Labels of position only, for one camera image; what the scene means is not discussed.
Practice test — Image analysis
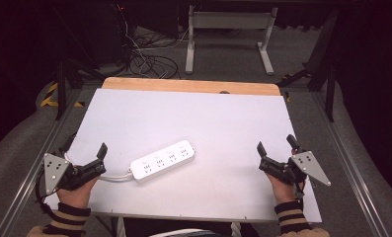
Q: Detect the person's right hand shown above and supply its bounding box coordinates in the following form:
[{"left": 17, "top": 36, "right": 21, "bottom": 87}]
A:
[{"left": 265, "top": 172, "right": 306, "bottom": 204}]

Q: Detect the black computer tower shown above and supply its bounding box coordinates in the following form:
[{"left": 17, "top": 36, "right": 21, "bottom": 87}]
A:
[{"left": 81, "top": 2, "right": 136, "bottom": 68}]

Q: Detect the black metal stand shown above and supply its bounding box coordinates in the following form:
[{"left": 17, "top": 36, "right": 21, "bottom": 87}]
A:
[
  {"left": 49, "top": 6, "right": 107, "bottom": 121},
  {"left": 276, "top": 9, "right": 339, "bottom": 123}
]

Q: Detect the white metal table frame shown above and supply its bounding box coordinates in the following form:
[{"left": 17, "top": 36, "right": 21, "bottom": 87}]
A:
[{"left": 185, "top": 4, "right": 279, "bottom": 76}]

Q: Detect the aluminium floor rail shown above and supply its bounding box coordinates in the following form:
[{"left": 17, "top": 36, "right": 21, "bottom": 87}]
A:
[
  {"left": 309, "top": 91, "right": 391, "bottom": 237},
  {"left": 0, "top": 88, "right": 83, "bottom": 237}
]

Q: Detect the white power strip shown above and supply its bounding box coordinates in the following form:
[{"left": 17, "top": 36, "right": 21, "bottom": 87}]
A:
[{"left": 128, "top": 139, "right": 196, "bottom": 182}]

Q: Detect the white power strip cable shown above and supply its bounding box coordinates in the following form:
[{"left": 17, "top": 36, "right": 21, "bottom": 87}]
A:
[{"left": 63, "top": 151, "right": 134, "bottom": 183}]

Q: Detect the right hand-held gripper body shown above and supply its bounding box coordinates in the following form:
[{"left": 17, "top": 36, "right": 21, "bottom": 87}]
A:
[{"left": 258, "top": 150, "right": 333, "bottom": 188}]

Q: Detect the white board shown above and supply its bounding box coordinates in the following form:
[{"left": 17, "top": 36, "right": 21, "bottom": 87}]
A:
[{"left": 43, "top": 87, "right": 323, "bottom": 224}]

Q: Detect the yellow black hazard tape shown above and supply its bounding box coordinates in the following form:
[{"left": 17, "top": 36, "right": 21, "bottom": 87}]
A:
[{"left": 39, "top": 81, "right": 86, "bottom": 109}]

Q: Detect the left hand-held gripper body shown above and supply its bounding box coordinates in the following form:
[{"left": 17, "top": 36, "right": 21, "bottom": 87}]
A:
[{"left": 42, "top": 152, "right": 107, "bottom": 196}]

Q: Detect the person's left hand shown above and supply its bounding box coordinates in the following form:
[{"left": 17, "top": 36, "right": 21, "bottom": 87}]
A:
[{"left": 55, "top": 175, "right": 101, "bottom": 209}]

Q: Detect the bundle of floor cables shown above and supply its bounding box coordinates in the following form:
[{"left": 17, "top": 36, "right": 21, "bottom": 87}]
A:
[{"left": 118, "top": 6, "right": 192, "bottom": 80}]

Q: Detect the wooden table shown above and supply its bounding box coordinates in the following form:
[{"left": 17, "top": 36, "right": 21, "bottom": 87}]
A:
[{"left": 101, "top": 76, "right": 282, "bottom": 97}]

